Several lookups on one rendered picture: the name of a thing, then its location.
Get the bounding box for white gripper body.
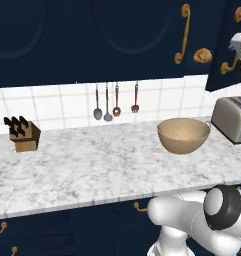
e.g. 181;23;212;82
229;32;241;60

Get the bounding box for navy open cabinet door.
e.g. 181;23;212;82
205;0;241;93

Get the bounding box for brown bread loaf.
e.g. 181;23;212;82
193;47;214;65

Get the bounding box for navy closed cabinet door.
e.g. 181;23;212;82
75;0;210;84
0;0;77;89

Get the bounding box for navy lower cabinet run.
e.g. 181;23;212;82
0;182;241;256

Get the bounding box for silver toaster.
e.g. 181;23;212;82
210;95;241;145

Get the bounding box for brown hanging fork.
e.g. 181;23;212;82
130;81;141;114

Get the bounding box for brown hanging slotted spoon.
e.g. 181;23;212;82
112;83;122;118

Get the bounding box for grey hanging ladle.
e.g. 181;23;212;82
103;83;114;123

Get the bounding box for grey hanging spoon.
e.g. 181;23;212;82
92;83;103;121

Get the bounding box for wooden knife block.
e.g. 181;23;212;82
3;115;42;154

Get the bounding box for gold open door handle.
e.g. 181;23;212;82
219;6;241;76

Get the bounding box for gold closed door handle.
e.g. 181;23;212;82
173;3;192;65

